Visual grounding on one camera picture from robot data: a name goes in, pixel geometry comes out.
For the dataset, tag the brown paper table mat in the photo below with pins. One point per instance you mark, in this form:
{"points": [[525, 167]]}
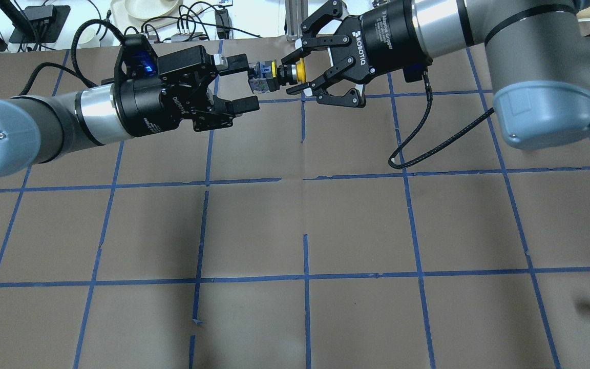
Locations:
{"points": [[287, 241]]}

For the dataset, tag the black power adapter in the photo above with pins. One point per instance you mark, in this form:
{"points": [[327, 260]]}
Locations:
{"points": [[223, 23]]}

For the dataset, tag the aluminium frame post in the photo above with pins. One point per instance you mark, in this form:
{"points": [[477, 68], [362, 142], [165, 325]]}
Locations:
{"points": [[296, 11]]}

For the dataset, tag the beige plate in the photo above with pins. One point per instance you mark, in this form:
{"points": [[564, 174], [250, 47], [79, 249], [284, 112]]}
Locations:
{"points": [[144, 10]]}

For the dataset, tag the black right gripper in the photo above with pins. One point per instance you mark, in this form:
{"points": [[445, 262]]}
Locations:
{"points": [[384, 43]]}

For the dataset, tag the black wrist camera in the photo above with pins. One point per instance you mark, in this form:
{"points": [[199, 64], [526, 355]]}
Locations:
{"points": [[136, 59]]}

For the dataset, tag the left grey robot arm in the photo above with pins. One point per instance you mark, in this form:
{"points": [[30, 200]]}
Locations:
{"points": [[36, 129]]}

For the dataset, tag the white paper cup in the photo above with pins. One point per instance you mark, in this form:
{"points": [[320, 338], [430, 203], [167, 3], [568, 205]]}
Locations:
{"points": [[88, 39]]}

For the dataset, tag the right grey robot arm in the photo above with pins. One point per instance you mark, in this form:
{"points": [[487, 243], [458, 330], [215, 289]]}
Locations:
{"points": [[539, 62]]}

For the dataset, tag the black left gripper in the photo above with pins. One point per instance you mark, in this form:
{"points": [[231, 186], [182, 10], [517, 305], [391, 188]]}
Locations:
{"points": [[144, 107]]}

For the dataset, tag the beige tray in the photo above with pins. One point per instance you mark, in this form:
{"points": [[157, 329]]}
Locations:
{"points": [[166, 25]]}

